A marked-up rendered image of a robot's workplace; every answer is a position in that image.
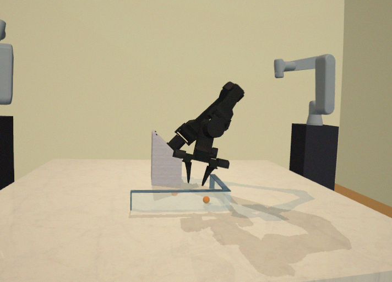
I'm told low clear corner walls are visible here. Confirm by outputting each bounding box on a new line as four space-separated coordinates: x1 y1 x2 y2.
131 176 231 211

